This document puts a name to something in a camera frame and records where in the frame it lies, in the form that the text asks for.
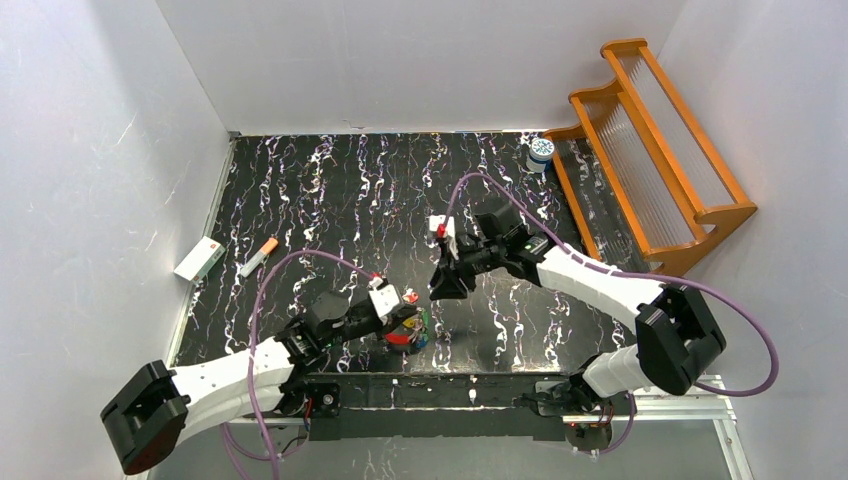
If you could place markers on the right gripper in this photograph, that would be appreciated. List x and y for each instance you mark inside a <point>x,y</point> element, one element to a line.
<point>462,256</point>

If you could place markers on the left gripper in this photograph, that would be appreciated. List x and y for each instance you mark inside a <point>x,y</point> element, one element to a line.
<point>403,315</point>

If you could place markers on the keyring with coloured tags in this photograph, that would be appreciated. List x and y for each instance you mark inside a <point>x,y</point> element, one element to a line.
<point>412,336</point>

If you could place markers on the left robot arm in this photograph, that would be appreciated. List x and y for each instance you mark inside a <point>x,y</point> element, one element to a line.
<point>160,407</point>

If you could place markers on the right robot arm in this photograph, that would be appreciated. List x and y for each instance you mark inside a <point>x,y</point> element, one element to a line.
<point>677,336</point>

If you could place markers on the orange white marker tube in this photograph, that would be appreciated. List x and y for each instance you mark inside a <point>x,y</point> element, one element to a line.
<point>258,258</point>

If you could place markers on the small white blue jar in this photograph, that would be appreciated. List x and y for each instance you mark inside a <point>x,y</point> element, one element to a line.
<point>540,155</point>

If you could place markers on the white cardboard box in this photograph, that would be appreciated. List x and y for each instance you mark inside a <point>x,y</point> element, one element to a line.
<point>198,262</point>

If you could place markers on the orange wooden rack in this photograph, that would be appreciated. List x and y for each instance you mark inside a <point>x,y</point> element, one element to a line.
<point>645,185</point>

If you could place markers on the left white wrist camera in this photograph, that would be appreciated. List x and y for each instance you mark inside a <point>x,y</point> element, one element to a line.
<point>384,298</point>

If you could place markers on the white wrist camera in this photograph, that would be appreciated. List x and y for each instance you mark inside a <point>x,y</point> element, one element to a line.
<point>442,227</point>
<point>384,298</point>

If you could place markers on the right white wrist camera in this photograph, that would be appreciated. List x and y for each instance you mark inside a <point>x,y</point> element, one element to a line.
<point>442,227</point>

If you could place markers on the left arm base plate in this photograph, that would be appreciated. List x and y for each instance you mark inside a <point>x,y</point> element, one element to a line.
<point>310,400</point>

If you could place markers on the aluminium rail frame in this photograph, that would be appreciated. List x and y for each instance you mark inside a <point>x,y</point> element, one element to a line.
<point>485,427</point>

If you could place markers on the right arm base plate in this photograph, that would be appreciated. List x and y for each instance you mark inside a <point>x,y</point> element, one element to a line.
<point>560,398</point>

